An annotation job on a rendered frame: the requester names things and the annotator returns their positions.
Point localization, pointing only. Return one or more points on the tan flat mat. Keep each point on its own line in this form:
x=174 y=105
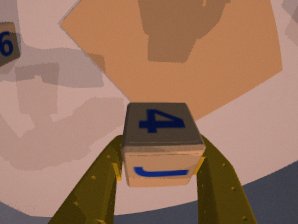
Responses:
x=204 y=53

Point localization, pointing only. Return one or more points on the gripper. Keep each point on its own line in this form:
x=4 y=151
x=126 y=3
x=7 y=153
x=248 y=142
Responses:
x=221 y=198

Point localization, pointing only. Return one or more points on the tan letter block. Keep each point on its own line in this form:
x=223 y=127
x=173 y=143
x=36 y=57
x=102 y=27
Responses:
x=9 y=49
x=161 y=144

